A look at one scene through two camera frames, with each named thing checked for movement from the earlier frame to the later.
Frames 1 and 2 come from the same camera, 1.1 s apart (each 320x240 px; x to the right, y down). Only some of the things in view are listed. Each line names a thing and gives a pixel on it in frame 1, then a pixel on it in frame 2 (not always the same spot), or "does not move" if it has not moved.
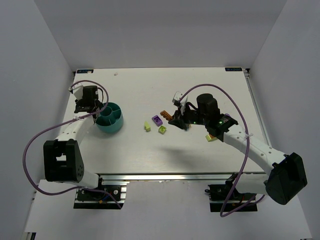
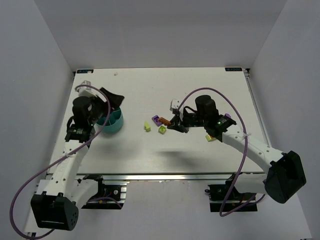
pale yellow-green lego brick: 209,138 does not move
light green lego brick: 147,126 does not move
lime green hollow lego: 162,129 does not move
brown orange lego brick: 166,115 -> 164,121
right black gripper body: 182,117 does not move
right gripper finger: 179,123 -> 179,128
